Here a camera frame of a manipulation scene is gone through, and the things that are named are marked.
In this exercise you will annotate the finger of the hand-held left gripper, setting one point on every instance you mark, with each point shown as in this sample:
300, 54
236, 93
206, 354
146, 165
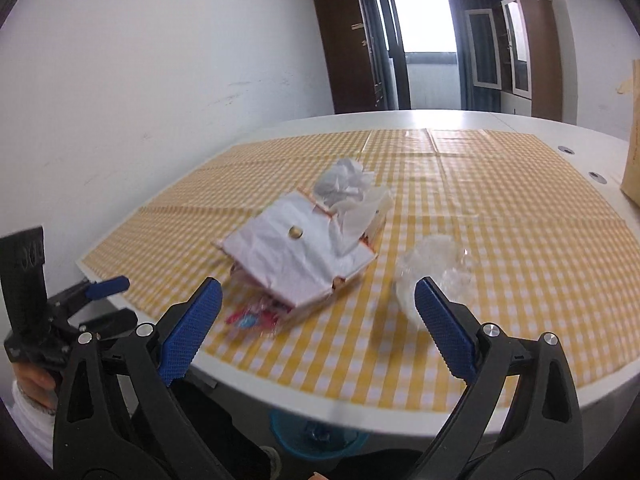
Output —
107, 287
115, 321

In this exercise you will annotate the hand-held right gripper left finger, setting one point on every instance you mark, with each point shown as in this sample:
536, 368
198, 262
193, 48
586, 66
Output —
192, 330

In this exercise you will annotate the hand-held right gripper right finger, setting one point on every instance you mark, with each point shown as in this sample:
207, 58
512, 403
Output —
445, 330

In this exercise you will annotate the clear plastic wrapper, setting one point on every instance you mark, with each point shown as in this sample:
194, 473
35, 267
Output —
435, 265

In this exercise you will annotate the blue plastic basket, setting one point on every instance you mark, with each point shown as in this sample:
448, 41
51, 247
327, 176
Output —
320, 442

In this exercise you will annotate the lined white paper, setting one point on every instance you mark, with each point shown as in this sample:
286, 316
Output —
342, 180

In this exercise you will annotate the person's left forearm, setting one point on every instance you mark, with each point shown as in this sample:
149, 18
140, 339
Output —
30, 430

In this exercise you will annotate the person's left hand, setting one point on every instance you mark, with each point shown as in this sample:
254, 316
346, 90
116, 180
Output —
32, 385

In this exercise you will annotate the red and blue snack wrapper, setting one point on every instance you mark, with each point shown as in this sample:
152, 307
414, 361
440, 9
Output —
250, 320

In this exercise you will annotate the yellow checkered tablecloth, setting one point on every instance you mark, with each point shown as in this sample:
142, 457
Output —
500, 260

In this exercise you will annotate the white crumpled paper sheet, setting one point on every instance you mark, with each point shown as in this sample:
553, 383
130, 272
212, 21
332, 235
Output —
285, 260

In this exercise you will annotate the gold bottle cap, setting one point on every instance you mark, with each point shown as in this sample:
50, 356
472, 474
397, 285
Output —
295, 232

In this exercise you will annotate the round metal table grommet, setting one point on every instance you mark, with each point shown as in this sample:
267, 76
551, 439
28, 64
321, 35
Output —
596, 176
566, 149

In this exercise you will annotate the brown cardboard sheet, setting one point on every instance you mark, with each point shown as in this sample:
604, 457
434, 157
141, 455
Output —
632, 160

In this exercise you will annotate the balcony glass door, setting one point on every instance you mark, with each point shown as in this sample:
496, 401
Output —
425, 35

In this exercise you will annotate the cabinet with glass doors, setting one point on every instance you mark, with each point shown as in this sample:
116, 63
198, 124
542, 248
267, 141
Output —
540, 50

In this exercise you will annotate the brown wooden wardrobe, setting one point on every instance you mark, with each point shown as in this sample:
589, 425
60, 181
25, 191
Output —
342, 45

